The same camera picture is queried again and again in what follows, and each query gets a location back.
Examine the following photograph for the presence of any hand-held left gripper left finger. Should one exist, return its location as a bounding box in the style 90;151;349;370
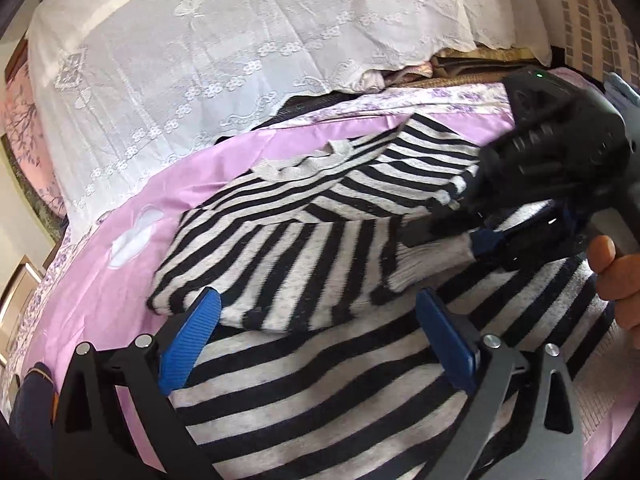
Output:
52;287;223;480

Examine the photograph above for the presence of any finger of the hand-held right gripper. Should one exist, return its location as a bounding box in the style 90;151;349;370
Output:
425;175;501;226
470;202;593;273

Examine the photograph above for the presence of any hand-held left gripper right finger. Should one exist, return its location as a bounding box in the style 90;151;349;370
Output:
415;289;586;480

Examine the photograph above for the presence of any black grey striped sweater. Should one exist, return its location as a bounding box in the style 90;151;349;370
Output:
146;112;623;480

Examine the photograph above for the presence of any person's right hand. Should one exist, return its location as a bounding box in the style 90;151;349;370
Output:
586;235;640;333

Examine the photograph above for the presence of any pale blue object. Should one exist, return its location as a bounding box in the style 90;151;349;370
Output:
604;72;640;113

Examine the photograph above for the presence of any pink satin bedsheet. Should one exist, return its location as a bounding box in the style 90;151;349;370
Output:
10;110;631;480

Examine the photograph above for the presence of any purple floral bed sheet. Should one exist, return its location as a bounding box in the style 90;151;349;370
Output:
0;77;516;411

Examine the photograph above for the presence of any stack of folded fabrics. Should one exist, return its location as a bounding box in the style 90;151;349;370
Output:
345;45;553;96

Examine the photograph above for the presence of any dark blue cloth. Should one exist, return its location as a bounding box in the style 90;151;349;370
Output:
9;362;61;480

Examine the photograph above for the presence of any white lace cloth cover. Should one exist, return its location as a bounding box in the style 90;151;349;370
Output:
25;0;553;233

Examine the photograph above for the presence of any pink tree wall picture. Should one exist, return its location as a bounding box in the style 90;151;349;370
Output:
0;35;68;221

